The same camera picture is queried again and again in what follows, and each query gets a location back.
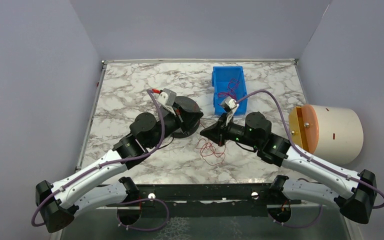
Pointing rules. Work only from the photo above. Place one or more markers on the blue plastic bin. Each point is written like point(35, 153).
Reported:
point(227, 81)

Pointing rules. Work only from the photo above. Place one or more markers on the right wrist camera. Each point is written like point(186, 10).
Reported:
point(230, 105)

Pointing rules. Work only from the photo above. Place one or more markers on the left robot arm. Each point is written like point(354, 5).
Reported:
point(60, 202)

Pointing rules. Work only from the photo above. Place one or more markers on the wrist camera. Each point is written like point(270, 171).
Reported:
point(165, 97)
point(230, 105)

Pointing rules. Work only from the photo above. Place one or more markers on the white cylinder with orange lid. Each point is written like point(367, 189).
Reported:
point(333, 134)

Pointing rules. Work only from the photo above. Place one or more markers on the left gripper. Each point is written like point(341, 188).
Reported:
point(184, 116)

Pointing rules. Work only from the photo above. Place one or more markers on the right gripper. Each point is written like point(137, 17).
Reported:
point(223, 131)

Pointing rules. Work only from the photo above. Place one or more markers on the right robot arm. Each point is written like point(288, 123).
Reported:
point(351, 192)

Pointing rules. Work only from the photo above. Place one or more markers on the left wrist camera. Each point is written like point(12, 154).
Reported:
point(165, 97)

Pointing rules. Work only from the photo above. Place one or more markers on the black round spool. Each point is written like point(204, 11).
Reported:
point(191, 105)

